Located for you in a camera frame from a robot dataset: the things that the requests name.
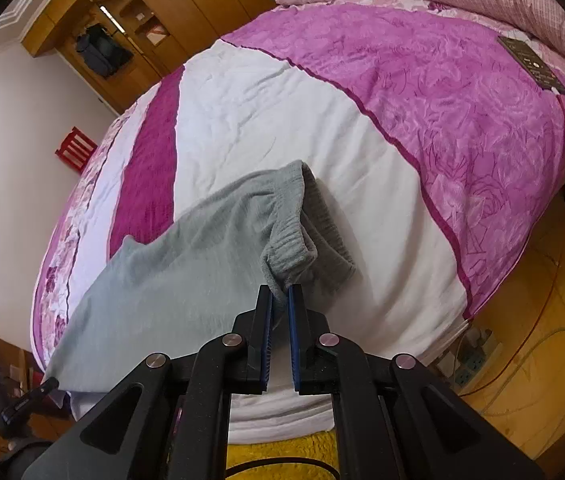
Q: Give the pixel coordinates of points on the dark remote control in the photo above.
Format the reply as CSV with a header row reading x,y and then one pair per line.
x,y
532,62

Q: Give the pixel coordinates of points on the grey pants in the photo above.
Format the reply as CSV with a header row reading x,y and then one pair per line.
x,y
187,270

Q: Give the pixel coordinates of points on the white power strip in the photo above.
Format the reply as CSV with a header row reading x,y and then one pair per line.
x,y
485,342
462,372

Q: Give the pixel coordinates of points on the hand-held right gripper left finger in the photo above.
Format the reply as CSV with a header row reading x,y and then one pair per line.
x,y
268,340

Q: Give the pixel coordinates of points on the yellow fluffy rug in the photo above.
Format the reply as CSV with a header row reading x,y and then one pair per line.
x,y
282,445

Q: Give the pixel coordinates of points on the red wooden chair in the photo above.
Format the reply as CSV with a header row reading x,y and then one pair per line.
x,y
75,150

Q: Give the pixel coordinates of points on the dark hanging clothes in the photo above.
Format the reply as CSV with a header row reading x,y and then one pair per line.
x,y
102,52

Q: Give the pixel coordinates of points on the wooden wardrobe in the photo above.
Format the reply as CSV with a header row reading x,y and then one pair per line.
x,y
197,0

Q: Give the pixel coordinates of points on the pink floral bedspread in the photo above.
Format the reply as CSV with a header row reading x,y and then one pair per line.
x,y
262,110

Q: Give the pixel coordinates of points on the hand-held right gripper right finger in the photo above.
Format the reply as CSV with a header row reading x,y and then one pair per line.
x,y
292,340

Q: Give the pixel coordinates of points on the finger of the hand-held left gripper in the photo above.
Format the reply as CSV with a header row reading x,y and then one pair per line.
x,y
46,389

